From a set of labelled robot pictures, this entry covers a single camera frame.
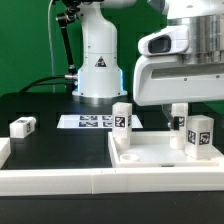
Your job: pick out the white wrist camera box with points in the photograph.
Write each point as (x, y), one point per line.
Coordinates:
(170, 40)

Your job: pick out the white U-shaped obstacle fence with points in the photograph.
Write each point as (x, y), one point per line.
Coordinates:
(107, 180)

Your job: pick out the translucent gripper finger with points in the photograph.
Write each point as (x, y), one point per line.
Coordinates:
(173, 121)

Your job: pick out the white marker base plate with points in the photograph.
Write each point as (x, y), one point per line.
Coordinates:
(91, 121)

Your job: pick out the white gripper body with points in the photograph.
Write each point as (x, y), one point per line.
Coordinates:
(165, 79)

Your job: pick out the white square table top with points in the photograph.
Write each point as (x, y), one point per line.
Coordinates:
(152, 149)

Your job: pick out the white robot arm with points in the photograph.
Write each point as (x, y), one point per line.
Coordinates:
(100, 79)

